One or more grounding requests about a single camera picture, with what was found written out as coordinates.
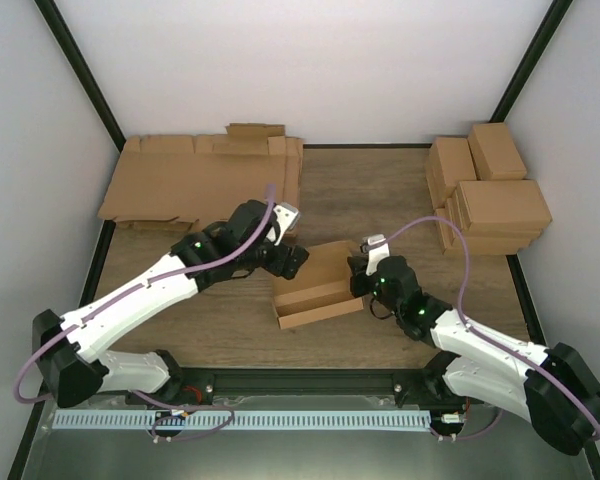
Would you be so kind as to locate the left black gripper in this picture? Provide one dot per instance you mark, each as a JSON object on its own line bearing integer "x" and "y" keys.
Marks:
{"x": 279, "y": 265}

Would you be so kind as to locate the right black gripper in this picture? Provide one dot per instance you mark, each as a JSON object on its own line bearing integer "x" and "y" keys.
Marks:
{"x": 358, "y": 266}

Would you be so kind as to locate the brown cardboard paper box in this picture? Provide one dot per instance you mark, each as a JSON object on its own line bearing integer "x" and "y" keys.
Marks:
{"x": 320, "y": 289}

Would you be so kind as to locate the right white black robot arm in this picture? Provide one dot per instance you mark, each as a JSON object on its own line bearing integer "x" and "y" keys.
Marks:
{"x": 552, "y": 388}

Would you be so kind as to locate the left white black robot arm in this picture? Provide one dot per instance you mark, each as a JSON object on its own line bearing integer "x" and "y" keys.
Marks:
{"x": 75, "y": 355}

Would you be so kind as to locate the folded cardboard box front bottom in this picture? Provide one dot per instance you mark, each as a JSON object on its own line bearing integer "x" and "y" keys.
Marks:
{"x": 490, "y": 242}

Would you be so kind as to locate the folded cardboard box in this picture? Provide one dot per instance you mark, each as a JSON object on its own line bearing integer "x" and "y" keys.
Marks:
{"x": 494, "y": 153}
{"x": 490, "y": 242}
{"x": 449, "y": 162}
{"x": 491, "y": 193}

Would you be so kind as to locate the folded cardboard box back left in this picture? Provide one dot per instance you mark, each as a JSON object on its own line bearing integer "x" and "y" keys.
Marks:
{"x": 449, "y": 162}

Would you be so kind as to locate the folded cardboard box front top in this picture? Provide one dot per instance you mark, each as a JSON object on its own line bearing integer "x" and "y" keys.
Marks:
{"x": 491, "y": 193}

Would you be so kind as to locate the folded cardboard box back right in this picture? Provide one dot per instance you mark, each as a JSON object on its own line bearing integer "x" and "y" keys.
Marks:
{"x": 494, "y": 153}

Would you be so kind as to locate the stack of flat cardboard sheets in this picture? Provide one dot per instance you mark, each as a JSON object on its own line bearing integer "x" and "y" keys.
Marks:
{"x": 185, "y": 182}

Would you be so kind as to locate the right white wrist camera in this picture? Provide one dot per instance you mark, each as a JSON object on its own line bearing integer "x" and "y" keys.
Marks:
{"x": 376, "y": 248}

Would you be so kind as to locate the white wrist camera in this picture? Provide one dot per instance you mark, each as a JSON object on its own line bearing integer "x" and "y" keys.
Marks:
{"x": 376, "y": 248}
{"x": 283, "y": 220}

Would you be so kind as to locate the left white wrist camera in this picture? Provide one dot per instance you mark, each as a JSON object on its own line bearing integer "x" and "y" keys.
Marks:
{"x": 283, "y": 220}

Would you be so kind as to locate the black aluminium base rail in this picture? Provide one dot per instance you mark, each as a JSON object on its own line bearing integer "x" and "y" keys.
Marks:
{"x": 405, "y": 386}

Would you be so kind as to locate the light blue slotted cable duct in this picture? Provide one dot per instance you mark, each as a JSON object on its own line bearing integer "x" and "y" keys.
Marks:
{"x": 373, "y": 420}

